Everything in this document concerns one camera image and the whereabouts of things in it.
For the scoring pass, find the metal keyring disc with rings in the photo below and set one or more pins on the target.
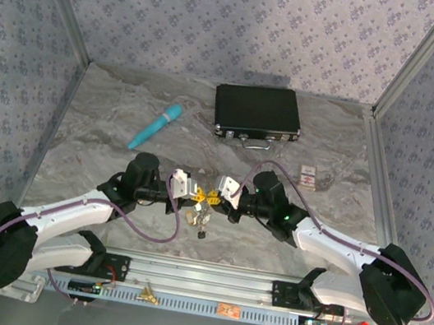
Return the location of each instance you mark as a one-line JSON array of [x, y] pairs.
[[203, 212]]

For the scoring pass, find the orange key tag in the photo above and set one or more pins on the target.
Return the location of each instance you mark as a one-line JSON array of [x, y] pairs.
[[191, 217]]

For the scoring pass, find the black key tag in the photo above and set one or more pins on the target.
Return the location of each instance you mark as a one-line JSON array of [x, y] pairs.
[[201, 235]]

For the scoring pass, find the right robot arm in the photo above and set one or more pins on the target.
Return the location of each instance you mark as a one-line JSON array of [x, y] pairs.
[[333, 240]]

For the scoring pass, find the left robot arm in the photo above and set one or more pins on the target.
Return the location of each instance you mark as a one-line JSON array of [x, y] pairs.
[[67, 208]]

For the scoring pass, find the small white scrap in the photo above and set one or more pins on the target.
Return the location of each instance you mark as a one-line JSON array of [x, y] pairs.
[[201, 171]]

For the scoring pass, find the small printed card box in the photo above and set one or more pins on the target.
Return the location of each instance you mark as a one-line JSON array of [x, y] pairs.
[[308, 178]]

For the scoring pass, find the teal pen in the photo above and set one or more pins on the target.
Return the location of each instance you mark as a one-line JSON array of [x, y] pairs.
[[157, 123]]

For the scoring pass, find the gold binder clip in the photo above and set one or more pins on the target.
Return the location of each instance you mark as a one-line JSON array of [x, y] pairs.
[[147, 294]]

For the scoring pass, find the orange printed card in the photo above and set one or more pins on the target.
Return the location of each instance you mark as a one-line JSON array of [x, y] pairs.
[[228, 310]]

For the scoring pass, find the left controller board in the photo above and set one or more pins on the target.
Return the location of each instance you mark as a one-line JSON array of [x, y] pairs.
[[84, 286]]

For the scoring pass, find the controller board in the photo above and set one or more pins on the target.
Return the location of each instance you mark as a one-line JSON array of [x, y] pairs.
[[314, 324], [84, 286]]

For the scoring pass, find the right controller board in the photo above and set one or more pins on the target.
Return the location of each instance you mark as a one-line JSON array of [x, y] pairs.
[[314, 324]]

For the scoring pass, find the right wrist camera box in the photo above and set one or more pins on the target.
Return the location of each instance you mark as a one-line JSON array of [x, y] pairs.
[[229, 185]]

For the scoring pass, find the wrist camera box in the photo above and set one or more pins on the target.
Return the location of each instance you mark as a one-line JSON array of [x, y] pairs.
[[229, 185], [182, 183]]

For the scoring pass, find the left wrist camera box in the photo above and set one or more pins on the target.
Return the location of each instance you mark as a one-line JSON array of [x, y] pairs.
[[182, 183]]

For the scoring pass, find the aluminium mounting rail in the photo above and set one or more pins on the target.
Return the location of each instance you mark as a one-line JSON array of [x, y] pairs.
[[201, 279]]

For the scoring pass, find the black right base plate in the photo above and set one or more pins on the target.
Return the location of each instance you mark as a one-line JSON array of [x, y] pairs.
[[282, 294]]

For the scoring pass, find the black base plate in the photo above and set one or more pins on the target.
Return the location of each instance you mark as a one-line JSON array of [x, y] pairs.
[[282, 294], [116, 266]]

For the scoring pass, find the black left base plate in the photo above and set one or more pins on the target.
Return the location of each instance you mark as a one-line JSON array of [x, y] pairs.
[[116, 266]]

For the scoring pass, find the aluminium side rail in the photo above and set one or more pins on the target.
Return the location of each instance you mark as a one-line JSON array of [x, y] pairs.
[[378, 156], [53, 131]]

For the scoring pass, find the white plastic bracket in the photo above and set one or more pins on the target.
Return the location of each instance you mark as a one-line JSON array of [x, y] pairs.
[[27, 287]]

